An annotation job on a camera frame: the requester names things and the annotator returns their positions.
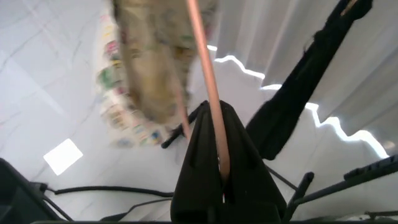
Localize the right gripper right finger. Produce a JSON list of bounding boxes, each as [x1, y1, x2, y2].
[[215, 100, 287, 223]]

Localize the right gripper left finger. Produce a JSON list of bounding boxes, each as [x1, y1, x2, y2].
[[170, 101, 224, 223]]

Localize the black garment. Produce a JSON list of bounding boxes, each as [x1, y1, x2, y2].
[[245, 0, 374, 161]]

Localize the cream printed garment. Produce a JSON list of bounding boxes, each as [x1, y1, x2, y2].
[[96, 0, 218, 149]]

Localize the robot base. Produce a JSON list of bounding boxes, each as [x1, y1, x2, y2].
[[0, 157, 63, 223]]

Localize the black clothes rack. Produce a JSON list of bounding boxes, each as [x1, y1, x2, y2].
[[160, 104, 398, 223]]

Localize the white curtain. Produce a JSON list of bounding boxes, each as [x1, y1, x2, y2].
[[206, 0, 398, 156]]

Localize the black cable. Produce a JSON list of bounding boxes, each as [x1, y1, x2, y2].
[[30, 182, 175, 223]]

